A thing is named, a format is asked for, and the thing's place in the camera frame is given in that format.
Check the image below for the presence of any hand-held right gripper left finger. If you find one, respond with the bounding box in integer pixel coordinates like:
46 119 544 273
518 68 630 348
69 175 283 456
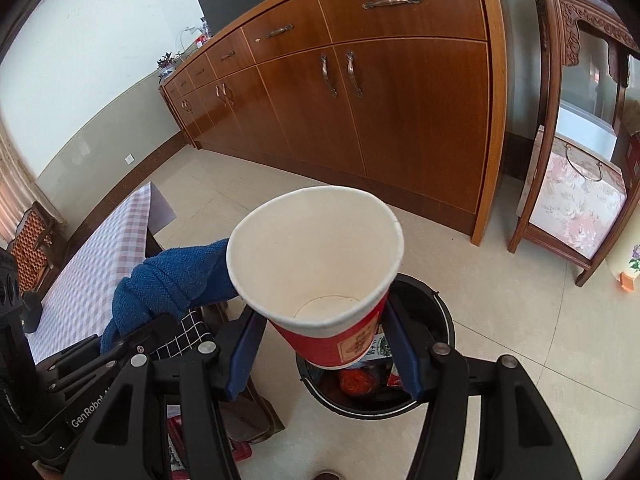
72 305 268 480

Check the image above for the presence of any wooden bench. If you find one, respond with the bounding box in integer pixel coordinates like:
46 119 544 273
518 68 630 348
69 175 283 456
7 201 63 296

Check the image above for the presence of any floral box with handle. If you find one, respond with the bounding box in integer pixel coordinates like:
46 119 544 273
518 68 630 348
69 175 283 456
515 125 628 261

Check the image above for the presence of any checked tablecloth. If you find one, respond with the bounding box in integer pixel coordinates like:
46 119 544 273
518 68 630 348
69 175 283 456
25 182 177 366

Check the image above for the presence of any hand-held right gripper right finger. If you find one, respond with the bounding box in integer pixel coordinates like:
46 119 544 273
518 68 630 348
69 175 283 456
382 290 583 480

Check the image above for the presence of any blue cloth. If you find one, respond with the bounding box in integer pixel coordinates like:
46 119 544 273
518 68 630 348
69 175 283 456
100 238 241 356

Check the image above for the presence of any small potted plant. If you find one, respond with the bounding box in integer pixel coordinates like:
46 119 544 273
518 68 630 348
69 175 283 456
156 50 186 81

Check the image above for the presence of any wooden sideboard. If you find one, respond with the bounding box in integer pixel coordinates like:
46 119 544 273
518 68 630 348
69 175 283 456
159 0 511 247

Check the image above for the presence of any black checked cloth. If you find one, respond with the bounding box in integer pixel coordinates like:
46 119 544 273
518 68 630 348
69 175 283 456
150 307 216 361

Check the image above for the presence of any green white carton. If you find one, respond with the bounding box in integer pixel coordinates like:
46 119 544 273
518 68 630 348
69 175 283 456
365 325 396 361

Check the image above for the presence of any black trash bin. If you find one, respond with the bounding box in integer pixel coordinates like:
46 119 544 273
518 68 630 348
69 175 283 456
295 273 456 417

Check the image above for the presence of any red plastic bag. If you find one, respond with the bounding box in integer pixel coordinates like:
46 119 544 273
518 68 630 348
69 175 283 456
337 367 381 398

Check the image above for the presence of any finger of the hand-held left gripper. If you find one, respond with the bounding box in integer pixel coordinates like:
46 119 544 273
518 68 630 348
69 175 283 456
47 312 183 393

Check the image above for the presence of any beige curtain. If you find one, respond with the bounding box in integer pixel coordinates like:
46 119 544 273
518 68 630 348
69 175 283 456
0 125 38 251

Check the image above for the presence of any red paper cup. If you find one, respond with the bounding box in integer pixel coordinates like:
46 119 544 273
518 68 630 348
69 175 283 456
226 186 405 371

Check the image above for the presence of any carved wooden cabinet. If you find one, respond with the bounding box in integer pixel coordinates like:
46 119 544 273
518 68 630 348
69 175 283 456
507 0 640 288

